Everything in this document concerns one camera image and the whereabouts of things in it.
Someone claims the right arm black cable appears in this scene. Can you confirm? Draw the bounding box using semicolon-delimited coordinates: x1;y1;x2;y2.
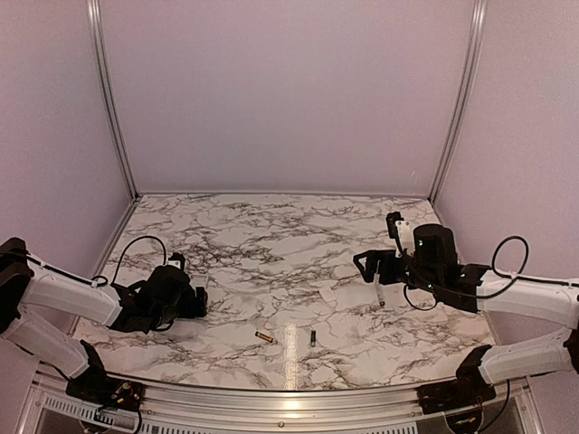
490;234;530;278

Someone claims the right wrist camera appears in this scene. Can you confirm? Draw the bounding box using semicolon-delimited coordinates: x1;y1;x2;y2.
385;212;414;258

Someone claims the white battery cover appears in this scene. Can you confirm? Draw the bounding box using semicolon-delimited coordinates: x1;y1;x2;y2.
318;288;336;303

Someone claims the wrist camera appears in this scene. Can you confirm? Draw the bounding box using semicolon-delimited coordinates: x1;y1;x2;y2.
385;212;414;258
166;252;186;270

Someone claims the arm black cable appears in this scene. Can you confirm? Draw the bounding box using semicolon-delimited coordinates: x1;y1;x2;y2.
110;235;167;286
490;234;530;278

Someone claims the black gold battery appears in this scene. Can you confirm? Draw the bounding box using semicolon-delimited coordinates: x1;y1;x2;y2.
255;331;274;344

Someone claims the left aluminium frame post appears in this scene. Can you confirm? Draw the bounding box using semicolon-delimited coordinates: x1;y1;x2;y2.
86;0;139;202

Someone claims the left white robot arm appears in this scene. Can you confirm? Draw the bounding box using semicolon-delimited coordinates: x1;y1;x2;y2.
1;238;208;402

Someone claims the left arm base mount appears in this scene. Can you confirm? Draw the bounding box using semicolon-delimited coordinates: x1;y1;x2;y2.
65;340;144;412

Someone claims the white remote control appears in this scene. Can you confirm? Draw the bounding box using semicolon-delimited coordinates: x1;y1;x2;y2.
190;274;210;290

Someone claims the aluminium frame post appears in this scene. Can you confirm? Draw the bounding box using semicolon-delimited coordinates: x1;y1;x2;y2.
428;0;489;206
86;0;139;202

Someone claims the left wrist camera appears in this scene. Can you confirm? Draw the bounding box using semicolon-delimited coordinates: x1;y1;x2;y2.
166;252;186;270

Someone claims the right aluminium frame post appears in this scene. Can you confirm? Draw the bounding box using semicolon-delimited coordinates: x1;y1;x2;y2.
428;0;489;206

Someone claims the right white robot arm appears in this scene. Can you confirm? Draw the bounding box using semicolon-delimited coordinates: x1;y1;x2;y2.
353;220;578;405

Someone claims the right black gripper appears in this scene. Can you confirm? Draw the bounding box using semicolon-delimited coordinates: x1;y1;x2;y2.
354;249;441;295

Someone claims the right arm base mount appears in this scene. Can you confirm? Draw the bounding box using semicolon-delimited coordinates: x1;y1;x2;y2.
417;344;497;414

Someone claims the front aluminium rail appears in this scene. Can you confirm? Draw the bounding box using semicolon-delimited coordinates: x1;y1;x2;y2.
26;361;544;434

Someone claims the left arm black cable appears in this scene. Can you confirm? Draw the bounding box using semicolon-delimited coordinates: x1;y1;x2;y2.
110;235;167;286

